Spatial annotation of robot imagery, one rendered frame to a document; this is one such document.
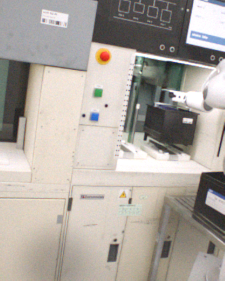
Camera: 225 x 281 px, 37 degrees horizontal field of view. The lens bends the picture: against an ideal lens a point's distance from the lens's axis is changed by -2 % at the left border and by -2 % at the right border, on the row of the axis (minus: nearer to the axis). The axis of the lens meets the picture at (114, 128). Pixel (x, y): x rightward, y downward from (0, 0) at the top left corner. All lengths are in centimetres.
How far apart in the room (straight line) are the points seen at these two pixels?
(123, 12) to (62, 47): 29
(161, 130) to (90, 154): 49
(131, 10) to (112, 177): 72
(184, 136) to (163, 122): 16
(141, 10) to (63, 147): 65
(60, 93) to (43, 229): 59
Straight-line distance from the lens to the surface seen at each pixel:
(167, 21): 153
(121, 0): 145
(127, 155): 175
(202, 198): 154
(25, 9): 134
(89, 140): 145
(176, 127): 185
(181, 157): 191
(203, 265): 117
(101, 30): 141
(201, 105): 165
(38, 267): 165
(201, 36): 162
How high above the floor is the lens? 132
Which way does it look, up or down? 10 degrees down
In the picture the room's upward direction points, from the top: 9 degrees clockwise
